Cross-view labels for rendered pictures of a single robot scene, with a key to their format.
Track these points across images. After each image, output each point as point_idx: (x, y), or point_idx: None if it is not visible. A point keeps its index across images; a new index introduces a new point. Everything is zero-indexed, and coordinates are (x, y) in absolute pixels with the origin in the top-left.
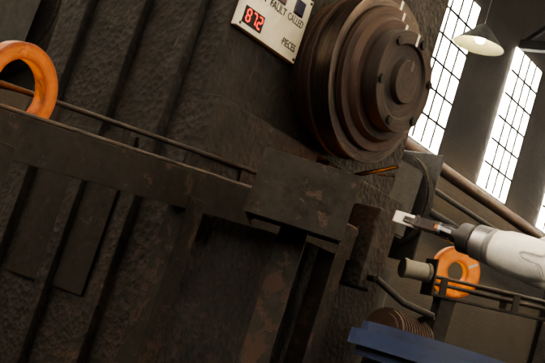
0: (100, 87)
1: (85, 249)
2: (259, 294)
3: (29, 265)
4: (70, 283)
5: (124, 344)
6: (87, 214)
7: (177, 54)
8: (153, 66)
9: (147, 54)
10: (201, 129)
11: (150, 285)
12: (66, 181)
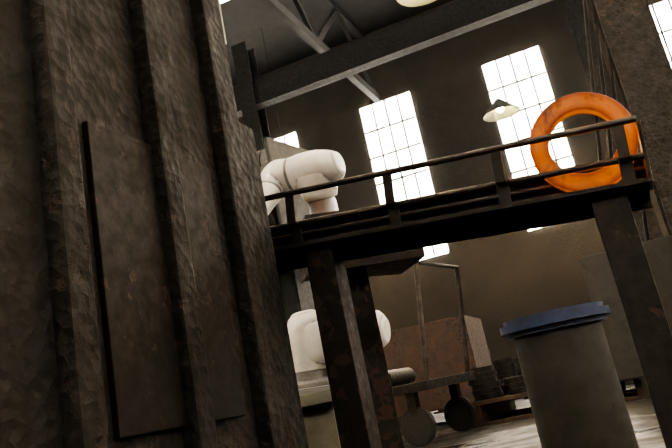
0: (118, 70)
1: (224, 345)
2: (379, 331)
3: (159, 407)
4: (229, 404)
5: (369, 427)
6: (203, 289)
7: (219, 64)
8: (178, 65)
9: (162, 42)
10: (255, 167)
11: (358, 352)
12: (149, 237)
